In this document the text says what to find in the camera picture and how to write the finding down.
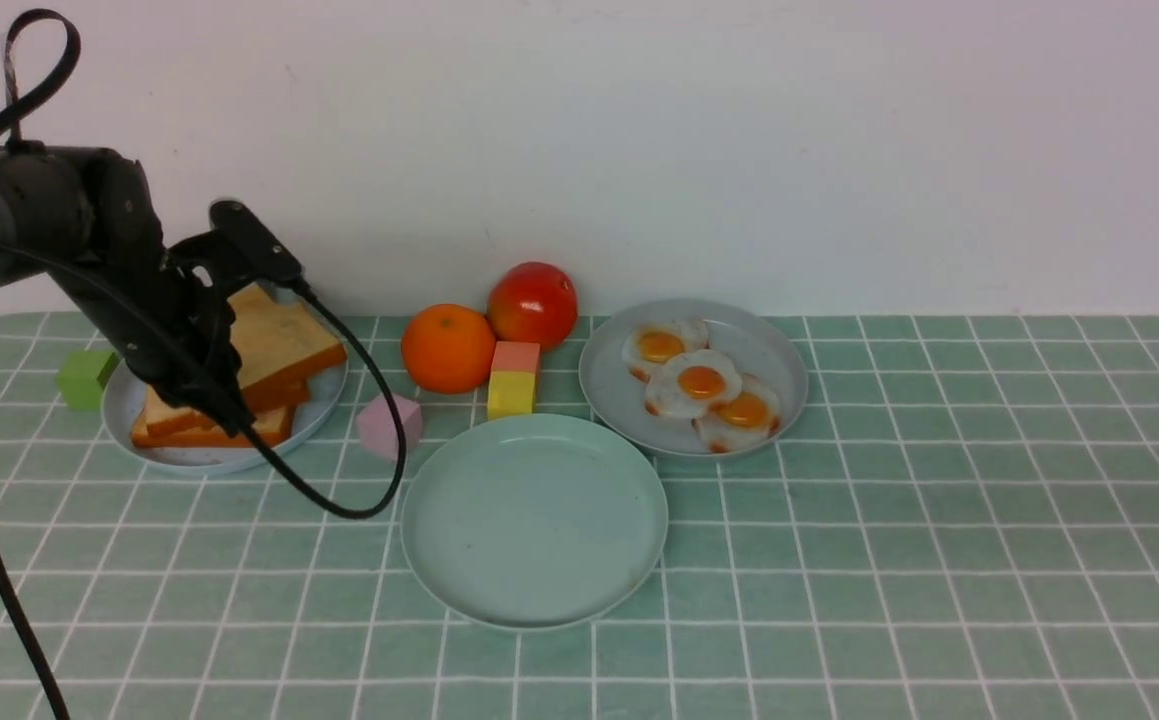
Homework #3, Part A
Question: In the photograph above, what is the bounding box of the fried egg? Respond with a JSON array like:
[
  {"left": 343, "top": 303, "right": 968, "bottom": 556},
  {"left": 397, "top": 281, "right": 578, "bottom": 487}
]
[
  {"left": 620, "top": 319, "right": 710, "bottom": 383},
  {"left": 690, "top": 373, "right": 783, "bottom": 454},
  {"left": 644, "top": 348, "right": 743, "bottom": 420}
]

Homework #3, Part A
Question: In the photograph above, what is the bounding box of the yellow block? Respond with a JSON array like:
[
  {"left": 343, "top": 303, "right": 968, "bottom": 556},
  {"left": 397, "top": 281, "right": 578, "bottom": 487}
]
[{"left": 486, "top": 370, "right": 538, "bottom": 421}]

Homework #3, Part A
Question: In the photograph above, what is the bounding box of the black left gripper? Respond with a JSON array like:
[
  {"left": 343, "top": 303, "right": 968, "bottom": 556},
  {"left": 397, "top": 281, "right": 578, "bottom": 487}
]
[{"left": 89, "top": 250, "right": 255, "bottom": 437}]

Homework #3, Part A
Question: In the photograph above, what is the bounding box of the red tomato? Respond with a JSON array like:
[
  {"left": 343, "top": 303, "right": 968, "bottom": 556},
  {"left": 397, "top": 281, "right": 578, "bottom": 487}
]
[{"left": 487, "top": 261, "right": 578, "bottom": 354}]

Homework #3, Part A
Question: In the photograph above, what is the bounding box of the pink cube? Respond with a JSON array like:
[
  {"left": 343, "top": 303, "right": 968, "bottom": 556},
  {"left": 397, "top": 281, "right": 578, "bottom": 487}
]
[{"left": 356, "top": 395, "right": 423, "bottom": 461}]

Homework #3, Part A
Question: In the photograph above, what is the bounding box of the orange fruit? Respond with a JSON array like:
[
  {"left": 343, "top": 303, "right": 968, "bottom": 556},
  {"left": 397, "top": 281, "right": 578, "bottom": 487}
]
[{"left": 400, "top": 304, "right": 497, "bottom": 395}]

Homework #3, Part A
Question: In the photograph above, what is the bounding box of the mint green centre plate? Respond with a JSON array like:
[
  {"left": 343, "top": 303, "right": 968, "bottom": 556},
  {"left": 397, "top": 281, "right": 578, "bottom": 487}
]
[{"left": 399, "top": 414, "right": 669, "bottom": 632}]

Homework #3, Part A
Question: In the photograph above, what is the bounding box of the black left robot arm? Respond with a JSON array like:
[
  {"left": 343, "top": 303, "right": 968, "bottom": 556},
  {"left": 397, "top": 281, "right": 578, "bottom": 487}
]
[{"left": 0, "top": 150, "right": 254, "bottom": 434}]

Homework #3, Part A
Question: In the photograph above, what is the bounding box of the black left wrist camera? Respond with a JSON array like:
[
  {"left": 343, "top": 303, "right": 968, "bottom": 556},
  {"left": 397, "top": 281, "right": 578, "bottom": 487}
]
[{"left": 169, "top": 199, "right": 309, "bottom": 297}]

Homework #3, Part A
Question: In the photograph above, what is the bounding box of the green cube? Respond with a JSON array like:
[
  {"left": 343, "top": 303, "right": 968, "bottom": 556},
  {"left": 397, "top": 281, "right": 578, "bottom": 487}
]
[{"left": 54, "top": 350, "right": 119, "bottom": 413}]

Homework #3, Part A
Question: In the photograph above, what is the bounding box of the grey egg plate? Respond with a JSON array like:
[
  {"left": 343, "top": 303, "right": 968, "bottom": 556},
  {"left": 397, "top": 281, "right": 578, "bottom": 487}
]
[{"left": 578, "top": 299, "right": 809, "bottom": 460}]

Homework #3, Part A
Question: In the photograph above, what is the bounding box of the green checked tablecloth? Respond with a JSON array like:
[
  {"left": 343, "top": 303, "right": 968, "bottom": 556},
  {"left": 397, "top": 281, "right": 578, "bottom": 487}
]
[{"left": 0, "top": 313, "right": 1159, "bottom": 719}]

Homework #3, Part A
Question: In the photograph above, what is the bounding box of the light blue bread plate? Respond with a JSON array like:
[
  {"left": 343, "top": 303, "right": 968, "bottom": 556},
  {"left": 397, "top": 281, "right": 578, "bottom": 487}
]
[{"left": 102, "top": 363, "right": 349, "bottom": 477}]

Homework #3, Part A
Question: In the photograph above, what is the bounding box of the salmon pink block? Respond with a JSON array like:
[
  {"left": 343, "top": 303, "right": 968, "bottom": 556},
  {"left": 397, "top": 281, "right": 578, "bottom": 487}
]
[{"left": 491, "top": 341, "right": 542, "bottom": 374}]

